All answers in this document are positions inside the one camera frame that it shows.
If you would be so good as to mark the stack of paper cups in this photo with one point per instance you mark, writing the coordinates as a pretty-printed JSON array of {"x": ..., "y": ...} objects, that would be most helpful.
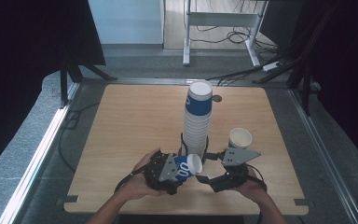
[{"x": 197, "y": 124}]

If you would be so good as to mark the aluminium floor rail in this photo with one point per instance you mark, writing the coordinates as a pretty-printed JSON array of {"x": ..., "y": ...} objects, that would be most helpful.
[
  {"x": 323, "y": 146},
  {"x": 37, "y": 155},
  {"x": 143, "y": 81}
]

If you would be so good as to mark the white metal desk frame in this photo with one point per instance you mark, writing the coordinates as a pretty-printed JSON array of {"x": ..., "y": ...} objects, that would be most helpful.
[{"x": 220, "y": 19}]

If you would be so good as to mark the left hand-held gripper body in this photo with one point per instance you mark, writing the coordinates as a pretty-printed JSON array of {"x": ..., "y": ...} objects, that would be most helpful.
[{"x": 158, "y": 174}]

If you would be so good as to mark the white power strip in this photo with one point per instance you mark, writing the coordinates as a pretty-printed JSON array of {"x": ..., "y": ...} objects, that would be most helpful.
[{"x": 272, "y": 66}]

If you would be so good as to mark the person's left hand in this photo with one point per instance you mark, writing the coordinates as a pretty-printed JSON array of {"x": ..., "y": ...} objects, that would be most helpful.
[{"x": 133, "y": 186}]

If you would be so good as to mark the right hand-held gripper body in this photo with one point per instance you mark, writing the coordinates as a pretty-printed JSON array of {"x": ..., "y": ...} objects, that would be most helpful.
[{"x": 237, "y": 157}]

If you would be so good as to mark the white partition panel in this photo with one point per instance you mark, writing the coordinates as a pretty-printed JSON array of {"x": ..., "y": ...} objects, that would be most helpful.
[{"x": 126, "y": 21}]

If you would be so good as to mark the black stand legs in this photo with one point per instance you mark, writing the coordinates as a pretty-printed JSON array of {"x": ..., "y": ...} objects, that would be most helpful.
[
  {"x": 63, "y": 84},
  {"x": 306, "y": 84}
]

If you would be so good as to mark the black curtain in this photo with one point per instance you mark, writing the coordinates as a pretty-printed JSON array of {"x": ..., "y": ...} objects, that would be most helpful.
[
  {"x": 348, "y": 77},
  {"x": 18, "y": 62}
]

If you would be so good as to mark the person's right hand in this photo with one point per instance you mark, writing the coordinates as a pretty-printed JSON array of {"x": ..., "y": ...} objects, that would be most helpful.
[{"x": 254, "y": 189}]

